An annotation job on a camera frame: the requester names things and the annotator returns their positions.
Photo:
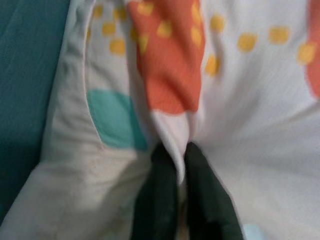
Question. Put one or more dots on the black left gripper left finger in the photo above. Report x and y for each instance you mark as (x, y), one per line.
(157, 200)

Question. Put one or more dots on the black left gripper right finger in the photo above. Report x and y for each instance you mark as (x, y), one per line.
(210, 205)

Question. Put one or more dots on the orange spotted white pillow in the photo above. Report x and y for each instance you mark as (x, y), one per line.
(250, 125)

